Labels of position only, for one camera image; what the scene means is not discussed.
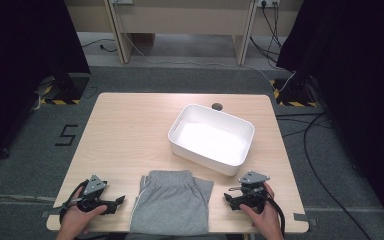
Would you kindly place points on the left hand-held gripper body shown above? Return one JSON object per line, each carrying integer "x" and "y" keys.
{"x": 94, "y": 185}

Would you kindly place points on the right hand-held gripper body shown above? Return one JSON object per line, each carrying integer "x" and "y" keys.
{"x": 253, "y": 178}

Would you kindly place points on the white plastic storage bin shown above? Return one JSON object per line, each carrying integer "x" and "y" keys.
{"x": 213, "y": 140}

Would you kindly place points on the grey pants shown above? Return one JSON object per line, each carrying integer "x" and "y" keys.
{"x": 171, "y": 203}

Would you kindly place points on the person's right hand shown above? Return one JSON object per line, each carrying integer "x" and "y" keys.
{"x": 266, "y": 220}

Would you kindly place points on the person's left hand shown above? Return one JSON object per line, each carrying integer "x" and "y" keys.
{"x": 75, "y": 218}

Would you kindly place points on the grey tape strip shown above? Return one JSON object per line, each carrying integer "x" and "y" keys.
{"x": 51, "y": 212}
{"x": 305, "y": 219}

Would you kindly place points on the black stand base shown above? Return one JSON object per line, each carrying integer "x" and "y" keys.
{"x": 295, "y": 95}
{"x": 70, "y": 88}

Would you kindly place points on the dark curtain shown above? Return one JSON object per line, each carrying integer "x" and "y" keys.
{"x": 20, "y": 66}
{"x": 356, "y": 83}

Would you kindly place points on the beige wooden desk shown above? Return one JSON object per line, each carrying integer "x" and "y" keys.
{"x": 183, "y": 20}

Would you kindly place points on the white power strip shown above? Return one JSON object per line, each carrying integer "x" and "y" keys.
{"x": 122, "y": 1}

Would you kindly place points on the white wall socket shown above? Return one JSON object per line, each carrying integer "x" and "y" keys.
{"x": 268, "y": 2}

